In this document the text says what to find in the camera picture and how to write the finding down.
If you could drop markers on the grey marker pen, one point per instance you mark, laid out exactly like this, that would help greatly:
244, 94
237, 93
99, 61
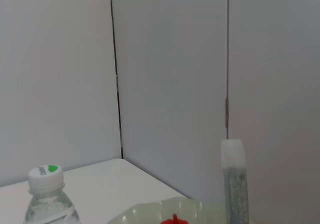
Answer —
235, 184

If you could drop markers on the clear bottle with green label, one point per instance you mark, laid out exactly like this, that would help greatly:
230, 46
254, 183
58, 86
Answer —
45, 179

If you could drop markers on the pale green glass fruit plate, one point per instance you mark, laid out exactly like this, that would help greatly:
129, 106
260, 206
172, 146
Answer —
150, 209

